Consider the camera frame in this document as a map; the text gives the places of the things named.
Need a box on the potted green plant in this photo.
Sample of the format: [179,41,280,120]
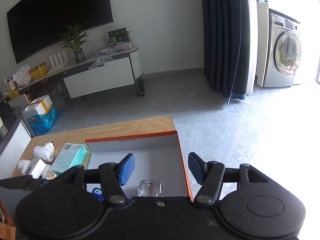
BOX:
[60,22,89,63]

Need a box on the cardboard box on floor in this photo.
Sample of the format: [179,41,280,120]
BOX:
[23,94,53,120]

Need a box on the dark blue curtain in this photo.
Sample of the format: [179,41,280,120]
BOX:
[202,0,250,100]

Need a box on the white ribbed counter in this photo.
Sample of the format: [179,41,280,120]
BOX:
[1,105,34,179]

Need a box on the white router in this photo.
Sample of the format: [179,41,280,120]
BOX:
[48,50,68,73]

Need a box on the left hand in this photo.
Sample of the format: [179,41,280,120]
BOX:
[0,200,16,240]

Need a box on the white plug adapter green logo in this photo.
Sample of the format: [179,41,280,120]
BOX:
[34,142,55,163]

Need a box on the blue dental floss box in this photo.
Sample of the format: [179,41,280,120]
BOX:
[91,187,104,201]

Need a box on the clear glass liquid bottle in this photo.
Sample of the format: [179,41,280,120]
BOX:
[137,180,164,197]

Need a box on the white tv cabinet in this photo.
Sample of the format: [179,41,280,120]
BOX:
[17,44,144,99]

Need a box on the green black picture box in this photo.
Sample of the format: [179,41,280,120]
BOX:
[108,28,131,46]

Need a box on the blue plastic bag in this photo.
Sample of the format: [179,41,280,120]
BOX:
[27,106,59,136]

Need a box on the light blue toothpick jar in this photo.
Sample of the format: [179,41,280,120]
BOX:
[43,170,58,180]

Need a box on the white charger box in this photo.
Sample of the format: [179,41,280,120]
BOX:
[25,158,47,179]

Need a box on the white plastic bag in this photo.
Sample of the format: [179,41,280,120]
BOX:
[12,64,32,87]

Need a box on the orange white cardboard tray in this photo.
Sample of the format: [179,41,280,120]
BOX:
[86,130,193,198]

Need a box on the teal cardboard box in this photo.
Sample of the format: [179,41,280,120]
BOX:
[50,143,88,174]

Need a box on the silver washing machine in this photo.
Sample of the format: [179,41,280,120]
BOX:
[256,3,302,88]

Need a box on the black television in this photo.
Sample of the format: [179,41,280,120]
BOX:
[7,0,113,63]

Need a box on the yellow box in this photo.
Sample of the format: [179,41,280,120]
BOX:
[29,62,48,80]

